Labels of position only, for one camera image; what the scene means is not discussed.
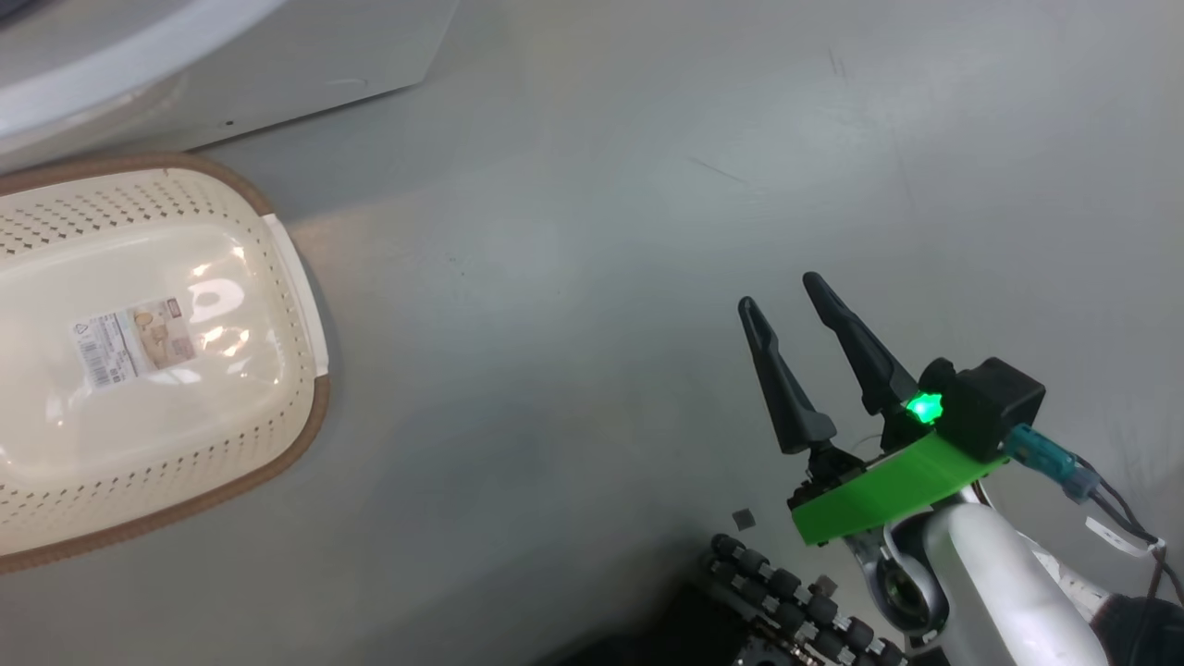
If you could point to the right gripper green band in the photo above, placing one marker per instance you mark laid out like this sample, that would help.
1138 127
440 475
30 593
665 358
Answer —
888 490

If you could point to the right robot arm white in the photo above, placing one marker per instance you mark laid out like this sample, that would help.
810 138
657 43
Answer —
999 592

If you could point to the white front-load washing machine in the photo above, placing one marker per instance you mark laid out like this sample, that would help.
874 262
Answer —
305 46

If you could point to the dark square object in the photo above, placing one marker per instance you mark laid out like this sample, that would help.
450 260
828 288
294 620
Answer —
743 519

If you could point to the black omni wheel with rollers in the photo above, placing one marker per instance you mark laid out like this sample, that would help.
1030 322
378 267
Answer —
786 601

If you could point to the cream perforated laundry basket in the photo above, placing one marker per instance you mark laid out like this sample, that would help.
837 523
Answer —
185 444

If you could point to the basket product label sticker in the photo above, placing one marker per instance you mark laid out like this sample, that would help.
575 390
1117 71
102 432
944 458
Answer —
134 344

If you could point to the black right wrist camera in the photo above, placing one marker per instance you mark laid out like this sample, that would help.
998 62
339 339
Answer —
994 407

